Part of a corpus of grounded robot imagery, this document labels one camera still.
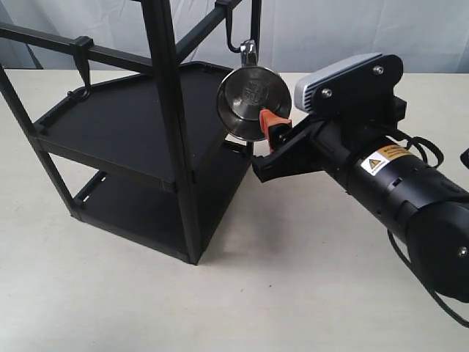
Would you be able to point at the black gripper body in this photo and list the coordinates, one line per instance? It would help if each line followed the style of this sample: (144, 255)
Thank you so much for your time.
(338, 145)

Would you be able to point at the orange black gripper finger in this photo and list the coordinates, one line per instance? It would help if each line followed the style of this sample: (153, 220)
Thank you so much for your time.
(273, 126)

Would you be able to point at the stainless steel mug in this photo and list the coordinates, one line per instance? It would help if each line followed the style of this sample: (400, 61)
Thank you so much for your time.
(246, 91)

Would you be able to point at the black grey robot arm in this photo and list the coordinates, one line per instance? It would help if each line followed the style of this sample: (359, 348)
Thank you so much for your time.
(428, 213)

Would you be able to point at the black metal shelf rack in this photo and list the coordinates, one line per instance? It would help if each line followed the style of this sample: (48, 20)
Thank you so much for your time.
(145, 156)

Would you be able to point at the black metal hook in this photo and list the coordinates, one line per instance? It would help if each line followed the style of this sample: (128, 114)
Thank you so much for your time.
(79, 48)
(227, 7)

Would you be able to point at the white backdrop curtain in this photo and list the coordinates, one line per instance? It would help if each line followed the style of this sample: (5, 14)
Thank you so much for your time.
(296, 36)

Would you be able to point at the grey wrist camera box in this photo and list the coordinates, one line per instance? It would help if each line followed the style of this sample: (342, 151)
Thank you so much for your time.
(363, 81)

